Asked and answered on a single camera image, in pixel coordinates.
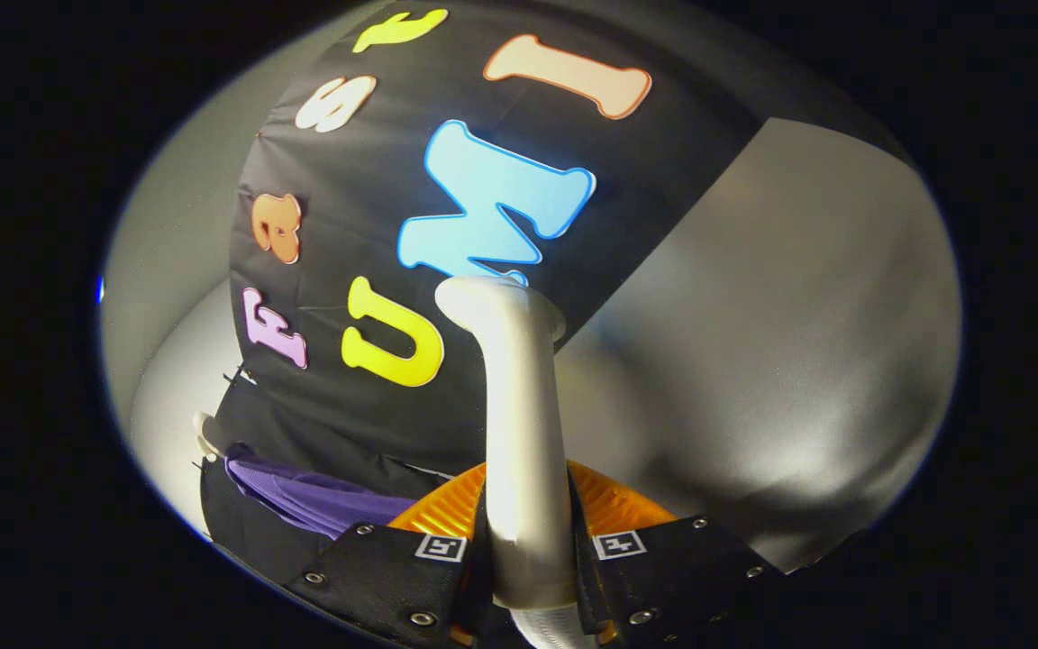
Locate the purple jacket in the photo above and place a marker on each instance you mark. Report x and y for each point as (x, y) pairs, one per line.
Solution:
(321, 496)

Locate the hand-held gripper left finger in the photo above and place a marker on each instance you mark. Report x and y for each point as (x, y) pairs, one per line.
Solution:
(384, 577)

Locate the cream clothes hanger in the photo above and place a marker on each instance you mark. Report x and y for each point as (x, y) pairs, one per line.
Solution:
(206, 437)

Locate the white garment steamer head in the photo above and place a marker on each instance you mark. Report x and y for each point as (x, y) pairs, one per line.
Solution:
(523, 433)

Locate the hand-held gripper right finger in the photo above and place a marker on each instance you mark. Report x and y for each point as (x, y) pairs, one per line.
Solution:
(672, 577)

